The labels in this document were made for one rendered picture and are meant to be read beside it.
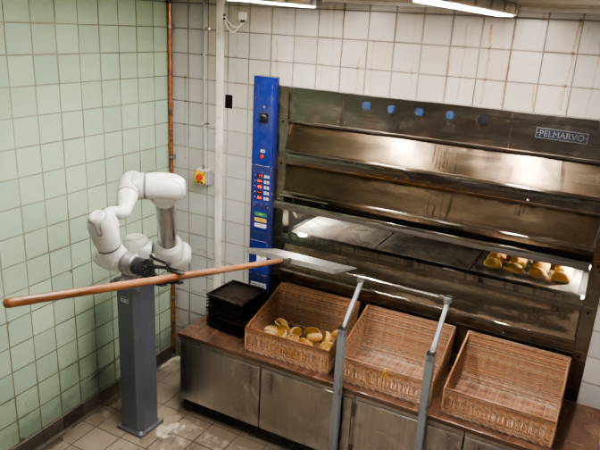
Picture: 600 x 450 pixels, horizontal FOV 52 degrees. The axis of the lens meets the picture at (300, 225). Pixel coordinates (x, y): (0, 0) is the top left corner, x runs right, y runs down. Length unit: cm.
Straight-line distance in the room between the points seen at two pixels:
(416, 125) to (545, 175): 73
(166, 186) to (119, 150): 95
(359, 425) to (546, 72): 209
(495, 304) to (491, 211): 54
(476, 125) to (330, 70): 88
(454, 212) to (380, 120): 66
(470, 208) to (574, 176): 55
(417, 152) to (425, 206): 31
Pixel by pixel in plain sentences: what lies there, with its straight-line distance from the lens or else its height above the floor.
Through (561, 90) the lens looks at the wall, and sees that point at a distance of 333.
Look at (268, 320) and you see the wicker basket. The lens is 399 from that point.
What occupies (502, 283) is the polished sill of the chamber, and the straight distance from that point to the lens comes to 358.
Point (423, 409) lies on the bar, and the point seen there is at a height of 64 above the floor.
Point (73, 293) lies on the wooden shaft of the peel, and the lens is 211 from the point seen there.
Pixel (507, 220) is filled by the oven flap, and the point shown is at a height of 152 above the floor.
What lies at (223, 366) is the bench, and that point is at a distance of 390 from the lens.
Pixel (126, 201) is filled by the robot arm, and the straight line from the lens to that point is 300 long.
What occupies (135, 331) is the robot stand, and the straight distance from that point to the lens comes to 375.
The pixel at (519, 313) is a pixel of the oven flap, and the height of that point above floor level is 101.
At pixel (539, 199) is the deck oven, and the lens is 342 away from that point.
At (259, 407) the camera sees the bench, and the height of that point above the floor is 24.
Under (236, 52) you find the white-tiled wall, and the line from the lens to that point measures 396.
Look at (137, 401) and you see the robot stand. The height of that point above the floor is 25.
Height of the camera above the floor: 248
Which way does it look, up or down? 18 degrees down
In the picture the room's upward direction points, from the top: 3 degrees clockwise
